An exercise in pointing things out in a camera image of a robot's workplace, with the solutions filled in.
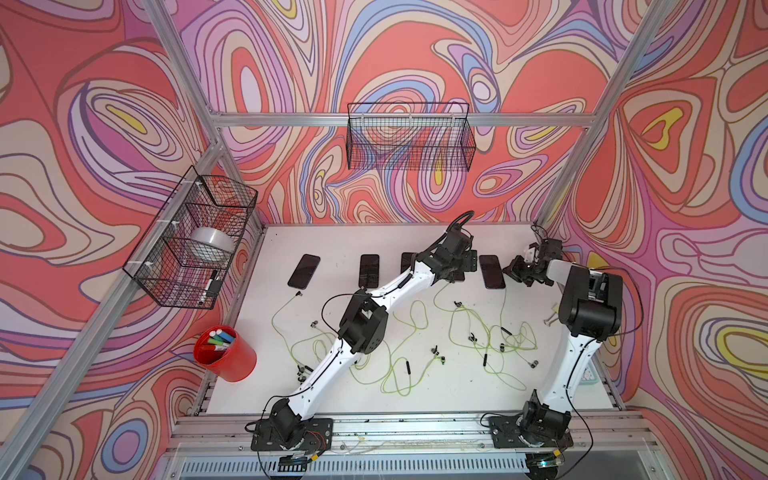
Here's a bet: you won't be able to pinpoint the black phone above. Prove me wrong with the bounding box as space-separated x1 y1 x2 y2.
358 254 380 289
400 251 418 273
287 254 321 290

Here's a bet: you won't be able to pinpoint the black marker in basket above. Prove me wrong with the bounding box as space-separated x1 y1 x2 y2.
201 269 220 302

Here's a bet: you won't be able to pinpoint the white tape roll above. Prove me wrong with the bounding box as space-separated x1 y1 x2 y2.
190 227 235 261

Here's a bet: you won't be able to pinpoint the middle black phone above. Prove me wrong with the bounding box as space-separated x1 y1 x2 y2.
400 251 418 273

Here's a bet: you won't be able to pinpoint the yellow binder clip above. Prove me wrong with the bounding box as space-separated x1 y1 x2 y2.
543 311 558 326

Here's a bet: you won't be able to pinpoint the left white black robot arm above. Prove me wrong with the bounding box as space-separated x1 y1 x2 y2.
266 224 477 450

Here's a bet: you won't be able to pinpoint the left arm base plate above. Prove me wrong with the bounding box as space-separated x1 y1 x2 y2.
244 418 334 453

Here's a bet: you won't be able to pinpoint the red cup with markers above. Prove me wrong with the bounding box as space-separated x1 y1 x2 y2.
193 325 257 383

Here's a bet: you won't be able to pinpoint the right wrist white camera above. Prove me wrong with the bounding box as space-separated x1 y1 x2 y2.
523 246 538 264

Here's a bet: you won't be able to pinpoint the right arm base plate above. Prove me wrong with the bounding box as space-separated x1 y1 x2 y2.
484 414 574 450

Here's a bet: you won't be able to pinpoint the back black wire basket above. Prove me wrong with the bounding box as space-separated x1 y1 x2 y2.
346 100 477 172

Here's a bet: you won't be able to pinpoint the black wire basket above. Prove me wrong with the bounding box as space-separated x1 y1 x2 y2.
123 167 258 310
346 100 477 172

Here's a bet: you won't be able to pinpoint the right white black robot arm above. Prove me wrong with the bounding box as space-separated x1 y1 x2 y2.
502 239 623 447

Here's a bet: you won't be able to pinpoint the green earphones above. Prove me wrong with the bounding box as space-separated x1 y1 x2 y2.
377 284 448 397
497 291 539 369
270 291 336 383
436 292 528 392
332 287 397 388

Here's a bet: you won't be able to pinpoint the far left black phone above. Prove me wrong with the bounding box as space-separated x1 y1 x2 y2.
287 254 321 290

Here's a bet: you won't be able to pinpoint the left black wire basket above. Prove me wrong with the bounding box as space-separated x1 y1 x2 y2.
123 167 258 310

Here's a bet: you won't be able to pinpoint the blue phone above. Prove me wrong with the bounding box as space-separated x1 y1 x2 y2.
478 255 506 290

